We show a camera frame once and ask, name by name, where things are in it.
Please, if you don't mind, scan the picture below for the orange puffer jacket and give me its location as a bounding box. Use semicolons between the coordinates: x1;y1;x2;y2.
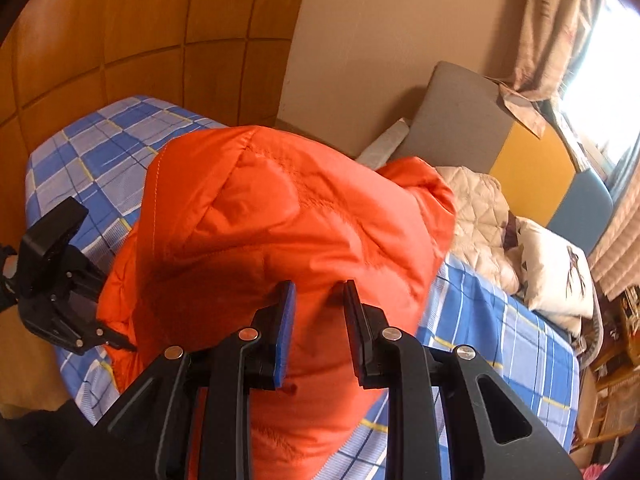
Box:
98;126;456;479

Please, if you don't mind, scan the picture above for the rattan wooden chair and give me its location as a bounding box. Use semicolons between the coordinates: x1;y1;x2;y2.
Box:
570;350;639;452

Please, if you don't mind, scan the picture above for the blue plaid bed sheet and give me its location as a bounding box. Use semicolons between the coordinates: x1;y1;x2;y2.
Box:
25;96;578;479

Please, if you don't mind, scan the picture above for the white printed pillow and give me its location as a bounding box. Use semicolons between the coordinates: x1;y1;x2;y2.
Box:
516;217;593;318

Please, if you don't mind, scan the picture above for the beige quilted jacket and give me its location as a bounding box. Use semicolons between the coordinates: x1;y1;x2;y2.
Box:
436;166;520;295

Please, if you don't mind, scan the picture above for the right patterned curtain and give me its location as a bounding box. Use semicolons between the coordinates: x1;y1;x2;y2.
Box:
588;171;640;300

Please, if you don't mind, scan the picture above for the patterned curtain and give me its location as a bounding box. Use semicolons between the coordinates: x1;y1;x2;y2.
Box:
588;171;640;300
499;0;599;139

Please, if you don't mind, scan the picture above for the wooden wardrobe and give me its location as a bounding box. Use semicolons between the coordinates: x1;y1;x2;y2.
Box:
1;0;302;244

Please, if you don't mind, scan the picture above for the grey yellow blue headboard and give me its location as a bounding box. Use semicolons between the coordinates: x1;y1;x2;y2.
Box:
390;62;613;255

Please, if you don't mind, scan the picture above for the window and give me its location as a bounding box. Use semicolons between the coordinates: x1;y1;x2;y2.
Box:
560;0;639;174

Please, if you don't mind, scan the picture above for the left patterned curtain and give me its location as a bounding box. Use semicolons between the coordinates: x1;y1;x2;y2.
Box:
499;0;599;139

